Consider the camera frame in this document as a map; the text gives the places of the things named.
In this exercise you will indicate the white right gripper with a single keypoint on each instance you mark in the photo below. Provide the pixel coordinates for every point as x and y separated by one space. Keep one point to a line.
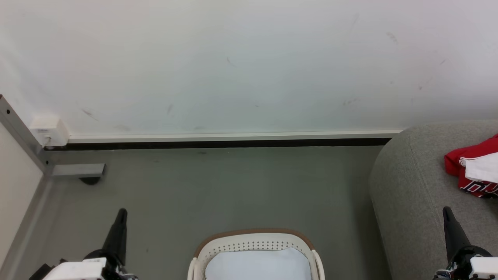
478 268

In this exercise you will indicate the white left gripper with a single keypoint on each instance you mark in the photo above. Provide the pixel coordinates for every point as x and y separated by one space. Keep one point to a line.
78 270

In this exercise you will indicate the red and white garment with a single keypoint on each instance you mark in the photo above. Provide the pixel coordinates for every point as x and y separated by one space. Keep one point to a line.
474 153

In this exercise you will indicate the white laundry basket brown rim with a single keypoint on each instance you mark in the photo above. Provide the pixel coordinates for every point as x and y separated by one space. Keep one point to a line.
253 241

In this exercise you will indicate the grey fabric sofa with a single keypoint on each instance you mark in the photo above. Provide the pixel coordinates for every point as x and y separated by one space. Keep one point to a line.
412 194

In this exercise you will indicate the black caster wheel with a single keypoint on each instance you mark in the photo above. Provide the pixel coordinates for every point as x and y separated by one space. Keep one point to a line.
90 181

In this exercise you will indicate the pale blue cloth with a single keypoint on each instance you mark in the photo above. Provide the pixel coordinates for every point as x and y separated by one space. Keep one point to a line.
256 266

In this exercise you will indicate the white wall socket box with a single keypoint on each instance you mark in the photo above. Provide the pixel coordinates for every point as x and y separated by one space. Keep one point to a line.
48 130

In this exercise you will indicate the grey metal partition post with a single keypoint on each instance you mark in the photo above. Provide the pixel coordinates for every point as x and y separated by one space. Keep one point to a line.
23 140

